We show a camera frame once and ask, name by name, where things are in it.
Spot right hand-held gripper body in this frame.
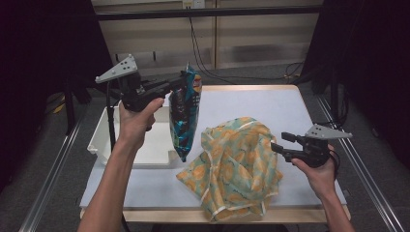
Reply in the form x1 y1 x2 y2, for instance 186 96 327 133
286 124 353 168

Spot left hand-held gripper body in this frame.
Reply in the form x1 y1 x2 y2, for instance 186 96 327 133
95 53 168 113

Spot blue crisps packet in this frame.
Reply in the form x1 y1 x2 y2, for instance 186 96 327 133
168 62 203 163

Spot floral green orange cloth bag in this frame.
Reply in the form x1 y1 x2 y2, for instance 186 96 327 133
176 116 284 223

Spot white plastic box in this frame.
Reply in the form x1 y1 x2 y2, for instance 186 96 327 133
86 99 182 169

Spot person's right hand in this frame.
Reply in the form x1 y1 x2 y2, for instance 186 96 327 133
291 144 337 199

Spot person's left hand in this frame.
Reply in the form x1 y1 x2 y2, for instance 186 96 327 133
117 97 165 148

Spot black metal stand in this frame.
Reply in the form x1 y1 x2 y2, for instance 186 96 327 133
63 81 77 135

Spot black horizontal bar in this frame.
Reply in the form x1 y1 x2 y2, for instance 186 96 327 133
96 5 324 21

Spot dark curtain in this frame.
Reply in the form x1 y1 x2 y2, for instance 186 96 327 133
0 0 121 192
301 0 410 168

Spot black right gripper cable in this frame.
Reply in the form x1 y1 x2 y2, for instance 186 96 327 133
328 149 341 179

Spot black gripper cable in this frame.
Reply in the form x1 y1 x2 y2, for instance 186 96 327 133
105 80 132 232
328 149 341 179

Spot black floor cables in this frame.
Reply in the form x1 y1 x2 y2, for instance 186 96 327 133
312 91 351 130

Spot long black wall cable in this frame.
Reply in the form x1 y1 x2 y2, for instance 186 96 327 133
188 16 305 85

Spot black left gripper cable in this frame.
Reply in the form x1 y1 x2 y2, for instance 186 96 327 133
105 80 132 232

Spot aluminium floor rail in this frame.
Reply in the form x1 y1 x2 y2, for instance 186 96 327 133
316 96 405 232
18 117 85 232

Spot white wall socket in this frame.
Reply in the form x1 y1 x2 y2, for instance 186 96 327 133
182 0 207 10

